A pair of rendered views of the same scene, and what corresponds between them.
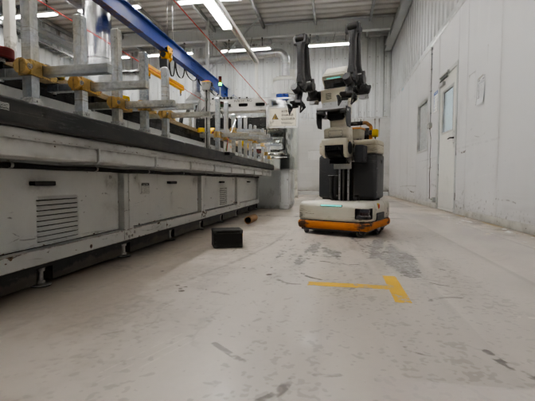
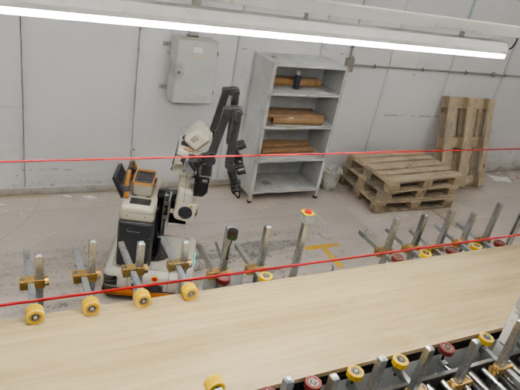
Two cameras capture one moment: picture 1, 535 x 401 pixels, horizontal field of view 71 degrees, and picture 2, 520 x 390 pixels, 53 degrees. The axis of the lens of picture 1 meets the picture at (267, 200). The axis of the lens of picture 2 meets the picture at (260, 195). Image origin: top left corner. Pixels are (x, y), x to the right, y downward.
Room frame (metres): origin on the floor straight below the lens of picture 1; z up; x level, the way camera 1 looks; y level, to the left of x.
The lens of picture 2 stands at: (5.05, 2.41, 2.68)
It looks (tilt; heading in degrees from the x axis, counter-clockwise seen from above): 27 degrees down; 229
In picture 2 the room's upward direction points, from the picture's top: 11 degrees clockwise
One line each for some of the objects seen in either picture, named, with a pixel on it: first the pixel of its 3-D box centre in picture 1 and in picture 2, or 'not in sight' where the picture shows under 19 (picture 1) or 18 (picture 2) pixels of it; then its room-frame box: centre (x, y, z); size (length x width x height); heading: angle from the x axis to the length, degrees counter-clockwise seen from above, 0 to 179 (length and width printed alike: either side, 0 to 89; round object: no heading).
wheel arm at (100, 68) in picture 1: (51, 72); (476, 237); (1.29, 0.73, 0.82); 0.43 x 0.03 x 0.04; 80
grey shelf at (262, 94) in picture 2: not in sight; (288, 129); (1.31, -1.67, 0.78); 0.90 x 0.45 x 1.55; 170
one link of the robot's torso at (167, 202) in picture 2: (345, 153); (179, 206); (3.18, -0.66, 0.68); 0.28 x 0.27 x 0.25; 58
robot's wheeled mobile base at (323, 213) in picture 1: (345, 213); (152, 263); (3.35, -0.70, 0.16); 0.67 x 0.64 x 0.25; 147
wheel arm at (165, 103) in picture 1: (130, 105); (429, 245); (1.78, 0.64, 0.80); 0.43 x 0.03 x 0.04; 80
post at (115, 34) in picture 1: (116, 82); (441, 237); (1.75, 0.69, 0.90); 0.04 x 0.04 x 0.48; 80
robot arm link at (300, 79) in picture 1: (300, 63); (233, 138); (3.07, -0.26, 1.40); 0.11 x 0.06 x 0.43; 58
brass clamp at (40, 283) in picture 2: not in sight; (34, 282); (4.48, 0.20, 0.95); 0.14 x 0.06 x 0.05; 170
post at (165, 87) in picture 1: (165, 108); (388, 247); (2.24, 0.60, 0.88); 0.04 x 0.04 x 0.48; 80
